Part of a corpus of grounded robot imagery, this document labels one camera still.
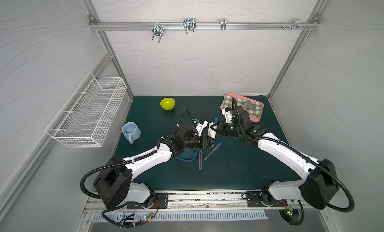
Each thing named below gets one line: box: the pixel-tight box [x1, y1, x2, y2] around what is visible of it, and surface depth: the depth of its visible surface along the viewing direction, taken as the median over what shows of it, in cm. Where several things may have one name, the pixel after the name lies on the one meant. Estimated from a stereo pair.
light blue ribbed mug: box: [122, 121, 142, 144], surface depth 95 cm
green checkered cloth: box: [220, 95, 263, 118], surface depth 114 cm
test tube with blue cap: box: [203, 141, 223, 161], surface depth 92 cm
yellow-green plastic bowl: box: [160, 97, 176, 111], surface depth 113 cm
